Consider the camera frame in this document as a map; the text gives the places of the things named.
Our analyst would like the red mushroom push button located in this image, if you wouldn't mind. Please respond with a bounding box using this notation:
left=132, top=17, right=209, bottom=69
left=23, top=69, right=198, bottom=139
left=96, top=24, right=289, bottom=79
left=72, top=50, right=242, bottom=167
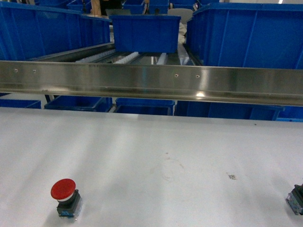
left=50, top=178, right=82, bottom=220

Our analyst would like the blue bin under shelf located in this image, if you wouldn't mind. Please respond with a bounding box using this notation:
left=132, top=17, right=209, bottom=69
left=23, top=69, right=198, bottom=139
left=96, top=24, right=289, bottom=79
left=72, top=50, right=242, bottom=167
left=116, top=98, right=175, bottom=115

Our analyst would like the white roller track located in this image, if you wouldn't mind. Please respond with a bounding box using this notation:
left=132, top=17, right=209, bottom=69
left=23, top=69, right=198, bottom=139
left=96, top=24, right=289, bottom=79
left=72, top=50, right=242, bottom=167
left=76, top=49, right=168, bottom=65

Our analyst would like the small blue bin centre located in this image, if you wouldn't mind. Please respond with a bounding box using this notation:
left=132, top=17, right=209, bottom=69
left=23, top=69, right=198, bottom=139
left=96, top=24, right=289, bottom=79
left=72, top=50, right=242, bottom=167
left=109, top=15, right=181, bottom=53

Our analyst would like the large blue bin right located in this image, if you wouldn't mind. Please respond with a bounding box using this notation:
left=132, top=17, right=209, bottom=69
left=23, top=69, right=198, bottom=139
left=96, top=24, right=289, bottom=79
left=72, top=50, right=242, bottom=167
left=187, top=3, right=303, bottom=70

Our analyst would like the large blue bin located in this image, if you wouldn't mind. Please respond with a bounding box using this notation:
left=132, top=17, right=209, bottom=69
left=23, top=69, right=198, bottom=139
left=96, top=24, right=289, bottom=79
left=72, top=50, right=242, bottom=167
left=187, top=3, right=303, bottom=70
left=0, top=1, right=110, bottom=61

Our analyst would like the large blue bin left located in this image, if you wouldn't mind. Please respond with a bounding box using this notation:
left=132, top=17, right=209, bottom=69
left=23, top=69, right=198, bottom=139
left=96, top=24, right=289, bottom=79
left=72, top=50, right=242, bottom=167
left=0, top=1, right=110, bottom=61

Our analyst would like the stainless steel shelf rail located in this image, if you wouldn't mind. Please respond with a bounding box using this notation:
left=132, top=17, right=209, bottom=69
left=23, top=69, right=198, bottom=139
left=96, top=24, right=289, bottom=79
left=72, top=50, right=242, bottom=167
left=0, top=61, right=303, bottom=106

